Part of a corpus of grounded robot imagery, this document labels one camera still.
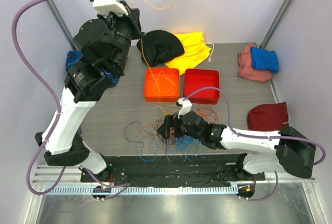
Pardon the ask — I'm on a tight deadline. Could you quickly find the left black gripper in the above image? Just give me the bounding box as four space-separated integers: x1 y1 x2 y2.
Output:
98 1 147 74

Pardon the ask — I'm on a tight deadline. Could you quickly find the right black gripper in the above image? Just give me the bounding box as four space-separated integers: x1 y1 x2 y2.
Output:
158 113 202 141

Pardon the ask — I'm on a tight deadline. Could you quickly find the yellow wire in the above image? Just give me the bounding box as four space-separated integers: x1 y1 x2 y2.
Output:
153 71 178 96
132 0 177 110

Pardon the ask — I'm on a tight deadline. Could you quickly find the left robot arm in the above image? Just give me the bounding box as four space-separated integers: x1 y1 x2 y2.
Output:
44 1 142 182

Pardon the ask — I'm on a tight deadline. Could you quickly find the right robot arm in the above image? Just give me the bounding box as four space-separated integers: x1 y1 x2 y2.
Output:
157 111 316 180

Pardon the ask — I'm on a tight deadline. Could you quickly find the black cloth hat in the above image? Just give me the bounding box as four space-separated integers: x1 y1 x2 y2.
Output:
136 30 184 67

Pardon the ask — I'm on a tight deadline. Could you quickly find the orange plastic box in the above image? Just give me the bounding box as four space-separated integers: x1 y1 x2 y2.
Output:
144 67 181 103

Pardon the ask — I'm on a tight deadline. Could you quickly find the red plastic box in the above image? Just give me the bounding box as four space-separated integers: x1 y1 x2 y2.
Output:
183 68 220 105

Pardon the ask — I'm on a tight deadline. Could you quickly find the blue plaid cloth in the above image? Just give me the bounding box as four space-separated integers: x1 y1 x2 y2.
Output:
65 50 120 88

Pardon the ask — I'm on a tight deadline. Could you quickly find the yellow cloth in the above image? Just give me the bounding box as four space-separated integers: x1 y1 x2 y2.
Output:
165 32 215 75

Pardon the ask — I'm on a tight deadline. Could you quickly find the pink cloth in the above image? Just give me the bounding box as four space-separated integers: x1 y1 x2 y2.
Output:
238 43 273 82

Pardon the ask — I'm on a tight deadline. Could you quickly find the dark red cloth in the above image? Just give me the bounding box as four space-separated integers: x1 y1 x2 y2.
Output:
247 102 289 131

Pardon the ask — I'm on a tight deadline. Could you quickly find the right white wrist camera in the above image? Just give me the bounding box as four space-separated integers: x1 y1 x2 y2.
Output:
176 97 192 119

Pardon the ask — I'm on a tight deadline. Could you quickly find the tangled wire pile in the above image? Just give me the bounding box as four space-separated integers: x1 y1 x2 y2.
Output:
123 102 224 164

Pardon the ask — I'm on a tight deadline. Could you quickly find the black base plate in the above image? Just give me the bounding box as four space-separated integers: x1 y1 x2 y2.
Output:
80 152 267 188

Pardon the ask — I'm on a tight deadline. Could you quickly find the white cord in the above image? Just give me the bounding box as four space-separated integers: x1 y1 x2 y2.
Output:
204 42 215 64

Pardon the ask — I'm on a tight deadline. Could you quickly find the white cable duct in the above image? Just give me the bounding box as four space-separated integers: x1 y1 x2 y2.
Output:
48 185 238 195

